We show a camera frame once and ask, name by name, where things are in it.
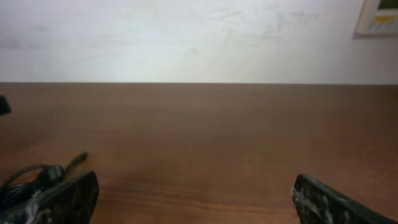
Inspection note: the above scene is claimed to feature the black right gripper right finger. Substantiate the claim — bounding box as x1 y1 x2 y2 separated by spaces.
292 174 397 224

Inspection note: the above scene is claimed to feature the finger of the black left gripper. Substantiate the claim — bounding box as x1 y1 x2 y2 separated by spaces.
0 95 11 116

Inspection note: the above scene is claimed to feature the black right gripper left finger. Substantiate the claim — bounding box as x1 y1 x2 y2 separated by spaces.
1 170 99 224

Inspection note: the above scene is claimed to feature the thick black cable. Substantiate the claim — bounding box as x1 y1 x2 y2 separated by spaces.
0 151 89 212

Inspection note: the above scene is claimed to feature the white wall panel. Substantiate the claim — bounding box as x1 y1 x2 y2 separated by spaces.
355 0 397 35

